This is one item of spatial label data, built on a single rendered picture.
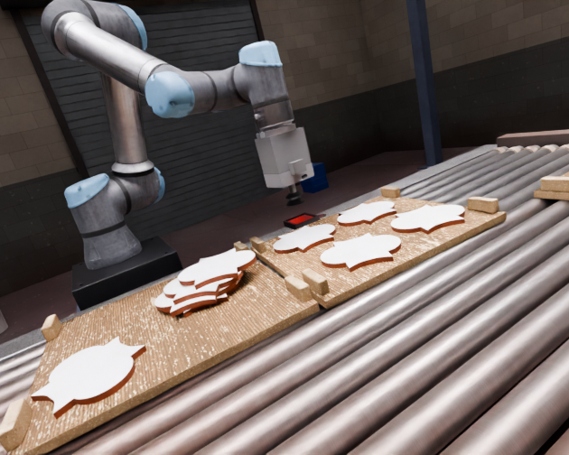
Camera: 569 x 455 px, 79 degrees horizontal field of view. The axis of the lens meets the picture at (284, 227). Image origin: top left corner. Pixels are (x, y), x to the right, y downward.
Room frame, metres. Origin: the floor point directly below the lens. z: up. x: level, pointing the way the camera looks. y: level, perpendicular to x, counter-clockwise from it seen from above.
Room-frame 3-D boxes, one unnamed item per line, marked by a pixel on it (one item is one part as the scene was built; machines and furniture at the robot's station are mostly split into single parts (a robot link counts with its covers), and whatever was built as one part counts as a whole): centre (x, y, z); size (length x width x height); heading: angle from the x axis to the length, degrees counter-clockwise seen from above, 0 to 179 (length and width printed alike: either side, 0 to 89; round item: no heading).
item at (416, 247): (0.70, -0.16, 0.93); 0.41 x 0.35 x 0.02; 111
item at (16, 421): (0.35, 0.37, 0.95); 0.06 x 0.02 x 0.03; 22
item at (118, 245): (0.97, 0.49, 1.00); 0.15 x 0.15 x 0.10
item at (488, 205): (0.64, -0.39, 0.95); 0.06 x 0.02 x 0.03; 21
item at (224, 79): (0.78, 0.05, 1.29); 0.11 x 0.11 x 0.08; 52
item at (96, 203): (0.98, 0.49, 1.11); 0.13 x 0.12 x 0.14; 142
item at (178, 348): (0.55, 0.24, 0.93); 0.41 x 0.35 x 0.02; 112
